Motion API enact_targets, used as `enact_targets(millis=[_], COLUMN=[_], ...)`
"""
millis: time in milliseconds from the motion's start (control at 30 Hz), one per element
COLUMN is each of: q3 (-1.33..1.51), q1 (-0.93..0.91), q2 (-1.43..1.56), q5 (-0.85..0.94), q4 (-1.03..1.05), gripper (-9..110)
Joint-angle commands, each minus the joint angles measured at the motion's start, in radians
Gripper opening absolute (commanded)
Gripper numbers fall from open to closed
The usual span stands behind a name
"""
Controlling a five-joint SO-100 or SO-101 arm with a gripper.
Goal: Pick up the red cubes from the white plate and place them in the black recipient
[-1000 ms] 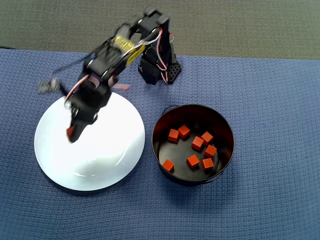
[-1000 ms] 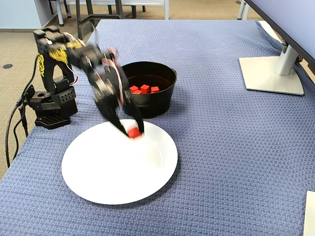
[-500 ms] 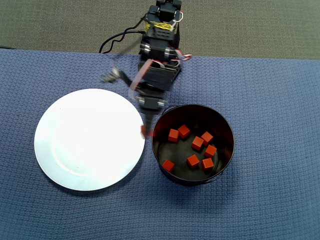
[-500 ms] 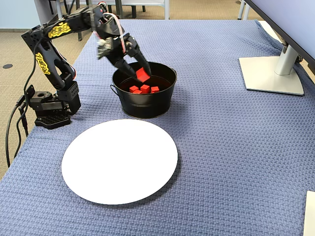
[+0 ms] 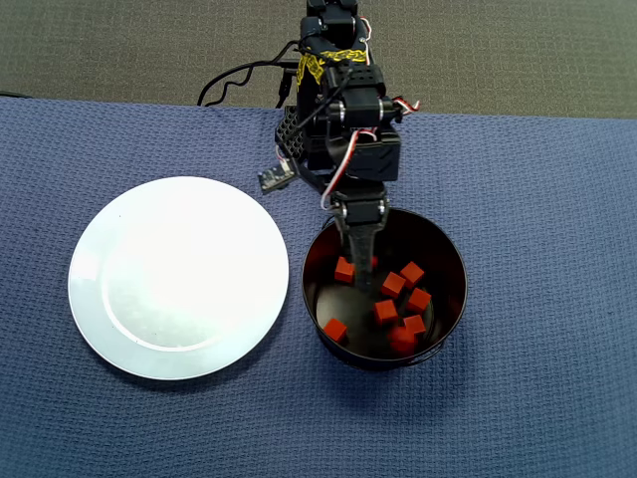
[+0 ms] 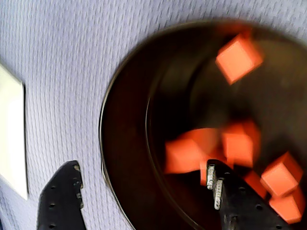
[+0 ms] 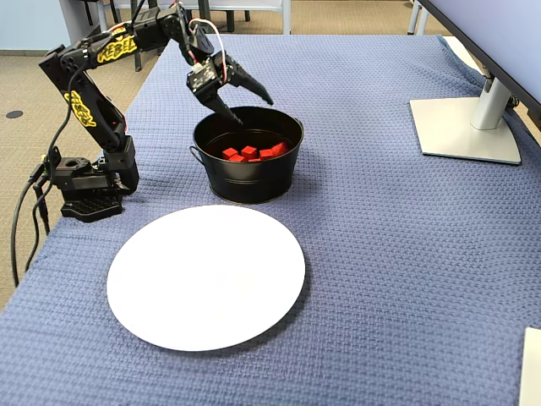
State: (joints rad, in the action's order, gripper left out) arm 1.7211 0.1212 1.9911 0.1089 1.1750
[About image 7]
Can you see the white round plate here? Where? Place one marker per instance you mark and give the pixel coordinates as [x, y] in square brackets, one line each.
[203, 275]

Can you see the white metal table frame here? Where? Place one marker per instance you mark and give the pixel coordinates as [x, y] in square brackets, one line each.
[286, 17]

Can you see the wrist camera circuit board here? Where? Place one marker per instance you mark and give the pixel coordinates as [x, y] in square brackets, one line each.
[203, 78]

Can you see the white flat object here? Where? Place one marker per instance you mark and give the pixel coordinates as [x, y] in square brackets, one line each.
[532, 368]

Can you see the black metal bucket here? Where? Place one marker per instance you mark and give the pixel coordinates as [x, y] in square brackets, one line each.
[253, 182]

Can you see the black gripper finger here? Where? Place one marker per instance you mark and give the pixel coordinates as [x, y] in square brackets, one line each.
[217, 103]
[247, 82]

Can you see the grey chair legs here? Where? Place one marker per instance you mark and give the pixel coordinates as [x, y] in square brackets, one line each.
[412, 19]

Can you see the black chair legs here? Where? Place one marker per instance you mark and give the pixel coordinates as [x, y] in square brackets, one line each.
[229, 21]
[89, 12]

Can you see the blue woven tablecloth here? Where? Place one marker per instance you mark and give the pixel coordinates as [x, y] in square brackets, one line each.
[380, 254]

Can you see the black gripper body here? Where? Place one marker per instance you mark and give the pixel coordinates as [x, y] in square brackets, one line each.
[205, 83]

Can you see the monitor with silver stand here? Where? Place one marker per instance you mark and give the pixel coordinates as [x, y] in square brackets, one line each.
[465, 127]

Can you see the black floor disc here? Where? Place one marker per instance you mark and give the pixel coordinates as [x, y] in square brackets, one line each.
[14, 114]

